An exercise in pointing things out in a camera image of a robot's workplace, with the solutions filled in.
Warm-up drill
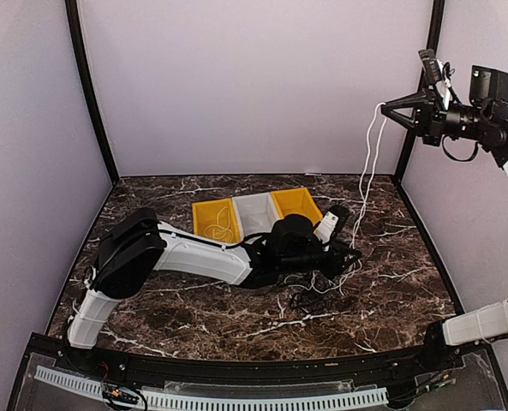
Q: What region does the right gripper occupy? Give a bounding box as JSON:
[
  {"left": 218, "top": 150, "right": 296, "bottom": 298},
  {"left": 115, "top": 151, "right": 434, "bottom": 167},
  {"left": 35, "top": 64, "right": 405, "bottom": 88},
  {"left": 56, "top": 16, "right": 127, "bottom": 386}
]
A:
[{"left": 383, "top": 86, "right": 489, "bottom": 146}]

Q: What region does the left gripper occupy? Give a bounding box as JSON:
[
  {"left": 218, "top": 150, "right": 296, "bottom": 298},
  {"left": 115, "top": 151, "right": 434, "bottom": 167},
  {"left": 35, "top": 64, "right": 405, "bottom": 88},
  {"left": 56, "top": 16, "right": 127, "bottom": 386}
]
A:
[{"left": 280, "top": 237, "right": 362, "bottom": 279}]

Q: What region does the yellow bin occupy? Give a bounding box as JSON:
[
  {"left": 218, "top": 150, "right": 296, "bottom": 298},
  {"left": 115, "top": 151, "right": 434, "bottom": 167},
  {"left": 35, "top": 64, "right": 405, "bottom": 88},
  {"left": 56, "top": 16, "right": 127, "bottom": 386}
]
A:
[
  {"left": 192, "top": 199, "right": 242, "bottom": 243},
  {"left": 271, "top": 188, "right": 323, "bottom": 224}
]

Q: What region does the white bin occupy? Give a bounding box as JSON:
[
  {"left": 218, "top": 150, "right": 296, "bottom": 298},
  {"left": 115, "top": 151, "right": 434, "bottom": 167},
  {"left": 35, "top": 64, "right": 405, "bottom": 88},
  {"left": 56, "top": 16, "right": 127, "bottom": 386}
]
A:
[{"left": 231, "top": 193, "right": 281, "bottom": 237}]

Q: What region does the thick white cable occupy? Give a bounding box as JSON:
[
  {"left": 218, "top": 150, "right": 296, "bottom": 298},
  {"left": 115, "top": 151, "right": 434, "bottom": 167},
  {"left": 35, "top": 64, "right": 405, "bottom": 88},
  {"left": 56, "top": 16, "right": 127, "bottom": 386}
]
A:
[{"left": 202, "top": 206, "right": 234, "bottom": 241}]

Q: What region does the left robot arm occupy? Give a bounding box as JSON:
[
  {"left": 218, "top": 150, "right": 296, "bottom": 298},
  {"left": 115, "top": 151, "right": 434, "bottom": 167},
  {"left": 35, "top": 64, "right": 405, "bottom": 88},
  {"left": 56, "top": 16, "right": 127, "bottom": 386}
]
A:
[{"left": 66, "top": 205, "right": 362, "bottom": 373}]

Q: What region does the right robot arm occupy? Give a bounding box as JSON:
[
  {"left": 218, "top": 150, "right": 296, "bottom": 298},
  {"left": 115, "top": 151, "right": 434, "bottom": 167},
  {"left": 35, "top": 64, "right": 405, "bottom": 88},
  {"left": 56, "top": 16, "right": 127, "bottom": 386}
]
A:
[{"left": 380, "top": 50, "right": 508, "bottom": 372}]

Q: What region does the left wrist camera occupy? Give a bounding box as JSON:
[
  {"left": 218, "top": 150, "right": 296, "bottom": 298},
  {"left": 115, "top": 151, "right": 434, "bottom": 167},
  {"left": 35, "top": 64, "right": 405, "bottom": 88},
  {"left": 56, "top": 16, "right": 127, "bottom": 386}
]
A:
[{"left": 314, "top": 205, "right": 350, "bottom": 252}]

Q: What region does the black thin cable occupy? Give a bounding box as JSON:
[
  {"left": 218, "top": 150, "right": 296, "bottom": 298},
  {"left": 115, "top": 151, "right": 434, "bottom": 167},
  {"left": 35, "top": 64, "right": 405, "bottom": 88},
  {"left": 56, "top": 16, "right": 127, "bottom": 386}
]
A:
[{"left": 289, "top": 273, "right": 336, "bottom": 313}]

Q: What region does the right black frame post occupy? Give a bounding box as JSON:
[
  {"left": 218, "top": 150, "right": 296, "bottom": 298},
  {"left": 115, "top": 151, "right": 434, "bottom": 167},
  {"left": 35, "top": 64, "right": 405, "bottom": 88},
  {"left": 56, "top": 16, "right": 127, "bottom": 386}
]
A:
[{"left": 391, "top": 0, "right": 446, "bottom": 185}]

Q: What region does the black frame post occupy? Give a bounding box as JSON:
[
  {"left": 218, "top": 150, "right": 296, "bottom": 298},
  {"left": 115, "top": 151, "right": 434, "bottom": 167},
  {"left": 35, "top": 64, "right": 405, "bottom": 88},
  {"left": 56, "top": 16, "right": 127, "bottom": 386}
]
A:
[
  {"left": 391, "top": 0, "right": 446, "bottom": 185},
  {"left": 64, "top": 0, "right": 120, "bottom": 186}
]

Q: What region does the white slotted cable duct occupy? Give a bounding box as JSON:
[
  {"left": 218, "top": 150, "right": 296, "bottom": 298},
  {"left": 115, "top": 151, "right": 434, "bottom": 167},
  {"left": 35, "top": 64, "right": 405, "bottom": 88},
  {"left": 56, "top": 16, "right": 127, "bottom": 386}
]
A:
[{"left": 34, "top": 365, "right": 389, "bottom": 410}]

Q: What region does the black front rail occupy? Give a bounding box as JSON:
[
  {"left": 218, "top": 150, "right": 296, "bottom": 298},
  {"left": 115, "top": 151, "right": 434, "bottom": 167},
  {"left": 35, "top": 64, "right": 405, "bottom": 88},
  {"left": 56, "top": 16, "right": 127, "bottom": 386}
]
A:
[{"left": 26, "top": 331, "right": 464, "bottom": 386}]

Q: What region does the left black frame post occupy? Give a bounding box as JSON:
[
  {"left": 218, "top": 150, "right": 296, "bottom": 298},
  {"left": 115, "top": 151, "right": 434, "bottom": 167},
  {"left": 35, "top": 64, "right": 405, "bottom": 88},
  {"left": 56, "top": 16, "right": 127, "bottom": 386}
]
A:
[{"left": 64, "top": 0, "right": 120, "bottom": 186}]

